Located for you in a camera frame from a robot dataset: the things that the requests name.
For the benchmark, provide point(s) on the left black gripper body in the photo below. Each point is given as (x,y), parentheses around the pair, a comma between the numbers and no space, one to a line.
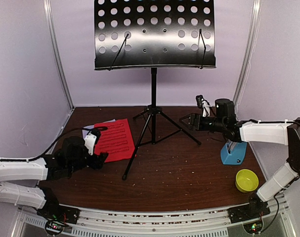
(96,163)

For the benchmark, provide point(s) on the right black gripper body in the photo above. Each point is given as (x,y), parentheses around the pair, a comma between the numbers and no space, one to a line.
(197,116)

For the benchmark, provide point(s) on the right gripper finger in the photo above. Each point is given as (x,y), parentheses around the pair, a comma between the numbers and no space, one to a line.
(186,118)
(187,125)

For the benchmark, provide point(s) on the red sheet music page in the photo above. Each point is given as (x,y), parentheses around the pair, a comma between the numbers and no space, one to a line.
(117,140)

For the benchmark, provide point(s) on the lavender sheet music page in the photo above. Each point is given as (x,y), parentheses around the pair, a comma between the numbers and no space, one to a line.
(89,127)

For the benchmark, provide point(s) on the black music stand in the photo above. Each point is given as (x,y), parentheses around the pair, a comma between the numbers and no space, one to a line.
(153,34)

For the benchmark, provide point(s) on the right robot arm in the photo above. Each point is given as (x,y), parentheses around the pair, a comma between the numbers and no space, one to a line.
(223,120)

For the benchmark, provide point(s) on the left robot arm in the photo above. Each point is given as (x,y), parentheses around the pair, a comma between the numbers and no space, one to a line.
(75,154)

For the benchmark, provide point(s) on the blue metronome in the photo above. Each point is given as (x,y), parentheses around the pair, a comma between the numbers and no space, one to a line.
(233,153)

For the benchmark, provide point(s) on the yellow-green bowl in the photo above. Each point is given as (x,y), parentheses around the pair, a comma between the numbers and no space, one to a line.
(246,181)

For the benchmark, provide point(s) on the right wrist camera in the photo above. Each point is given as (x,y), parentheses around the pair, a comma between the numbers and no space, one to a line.
(203,105)

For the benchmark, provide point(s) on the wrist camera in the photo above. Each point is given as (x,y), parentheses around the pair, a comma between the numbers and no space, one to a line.
(203,105)
(91,140)

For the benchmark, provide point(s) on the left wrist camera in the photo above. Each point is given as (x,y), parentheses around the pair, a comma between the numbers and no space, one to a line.
(91,140)

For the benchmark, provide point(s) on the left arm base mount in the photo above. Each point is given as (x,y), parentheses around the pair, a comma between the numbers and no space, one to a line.
(58,220)

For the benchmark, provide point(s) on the front aluminium rail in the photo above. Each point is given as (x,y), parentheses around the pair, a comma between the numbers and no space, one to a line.
(212,222)

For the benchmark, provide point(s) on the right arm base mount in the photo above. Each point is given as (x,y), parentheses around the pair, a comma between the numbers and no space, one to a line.
(248,214)

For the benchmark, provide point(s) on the right aluminium frame post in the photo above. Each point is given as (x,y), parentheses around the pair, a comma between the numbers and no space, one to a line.
(250,47)

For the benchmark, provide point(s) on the aluminium frame post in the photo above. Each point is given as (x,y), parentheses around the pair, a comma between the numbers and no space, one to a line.
(57,57)
(250,47)

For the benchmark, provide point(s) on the left aluminium frame post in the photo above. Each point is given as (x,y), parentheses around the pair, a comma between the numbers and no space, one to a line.
(57,57)

